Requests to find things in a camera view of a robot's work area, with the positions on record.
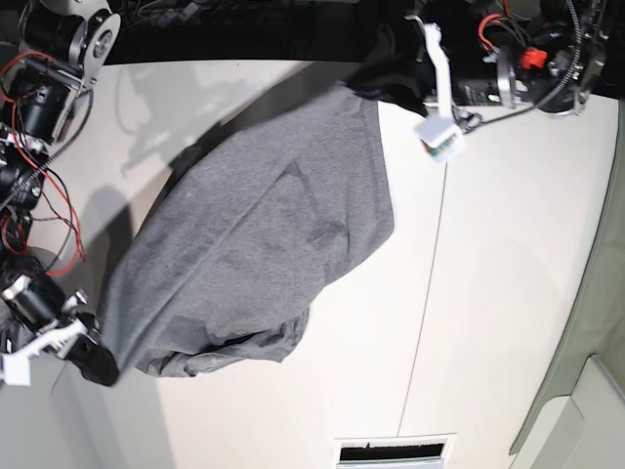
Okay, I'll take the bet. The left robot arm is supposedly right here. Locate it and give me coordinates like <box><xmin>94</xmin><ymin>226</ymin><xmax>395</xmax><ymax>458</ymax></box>
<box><xmin>346</xmin><ymin>1</ymin><xmax>624</xmax><ymax>115</ymax></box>

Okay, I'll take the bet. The grey t-shirt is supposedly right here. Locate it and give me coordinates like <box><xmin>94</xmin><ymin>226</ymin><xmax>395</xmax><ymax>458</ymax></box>
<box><xmin>100</xmin><ymin>86</ymin><xmax>395</xmax><ymax>377</ymax></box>

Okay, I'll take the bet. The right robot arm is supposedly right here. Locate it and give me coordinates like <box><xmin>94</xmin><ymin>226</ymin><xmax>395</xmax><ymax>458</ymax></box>
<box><xmin>1</xmin><ymin>1</ymin><xmax>121</xmax><ymax>386</ymax></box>

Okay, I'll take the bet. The white floor vent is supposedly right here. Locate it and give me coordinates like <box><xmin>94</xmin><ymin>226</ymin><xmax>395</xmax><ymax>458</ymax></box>
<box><xmin>334</xmin><ymin>433</ymin><xmax>457</xmax><ymax>469</ymax></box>

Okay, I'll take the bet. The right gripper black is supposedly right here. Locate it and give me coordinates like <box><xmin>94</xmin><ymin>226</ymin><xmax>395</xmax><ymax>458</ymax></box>
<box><xmin>1</xmin><ymin>273</ymin><xmax>120</xmax><ymax>386</ymax></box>

